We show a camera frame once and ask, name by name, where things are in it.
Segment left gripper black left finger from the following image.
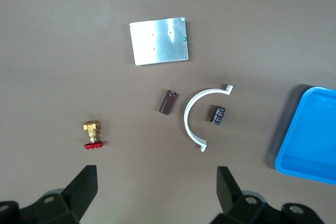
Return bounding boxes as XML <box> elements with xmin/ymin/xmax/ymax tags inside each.
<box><xmin>0</xmin><ymin>165</ymin><xmax>99</xmax><ymax>224</ymax></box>

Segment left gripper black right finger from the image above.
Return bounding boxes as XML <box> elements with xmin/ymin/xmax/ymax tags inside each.
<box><xmin>211</xmin><ymin>166</ymin><xmax>323</xmax><ymax>224</ymax></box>

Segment short printed dark capacitor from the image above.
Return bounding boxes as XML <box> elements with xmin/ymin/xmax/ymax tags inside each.
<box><xmin>208</xmin><ymin>104</ymin><xmax>228</xmax><ymax>126</ymax></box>

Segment long dark brown capacitor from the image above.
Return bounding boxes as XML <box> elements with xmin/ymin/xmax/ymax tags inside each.
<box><xmin>158</xmin><ymin>89</ymin><xmax>181</xmax><ymax>116</ymax></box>

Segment blue plastic tray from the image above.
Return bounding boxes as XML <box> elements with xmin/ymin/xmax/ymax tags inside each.
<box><xmin>274</xmin><ymin>85</ymin><xmax>336</xmax><ymax>186</ymax></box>

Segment silver metal plate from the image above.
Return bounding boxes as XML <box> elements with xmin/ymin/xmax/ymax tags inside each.
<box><xmin>129</xmin><ymin>16</ymin><xmax>190</xmax><ymax>67</ymax></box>

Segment brass valve red handle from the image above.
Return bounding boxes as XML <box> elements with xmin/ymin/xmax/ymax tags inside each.
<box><xmin>82</xmin><ymin>120</ymin><xmax>105</xmax><ymax>152</ymax></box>

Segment white curved plastic bracket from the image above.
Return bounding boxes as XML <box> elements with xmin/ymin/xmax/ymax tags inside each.
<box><xmin>183</xmin><ymin>84</ymin><xmax>234</xmax><ymax>153</ymax></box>

